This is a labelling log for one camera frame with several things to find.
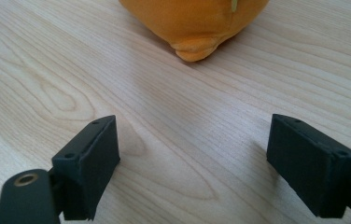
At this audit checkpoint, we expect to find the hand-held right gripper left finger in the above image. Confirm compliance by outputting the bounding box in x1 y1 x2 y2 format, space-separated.
51 115 121 221

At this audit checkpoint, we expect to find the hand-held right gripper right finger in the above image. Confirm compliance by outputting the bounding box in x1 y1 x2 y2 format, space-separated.
266 113 351 219

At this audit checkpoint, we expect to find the orange plush toy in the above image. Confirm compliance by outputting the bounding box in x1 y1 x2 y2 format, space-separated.
119 0 271 63

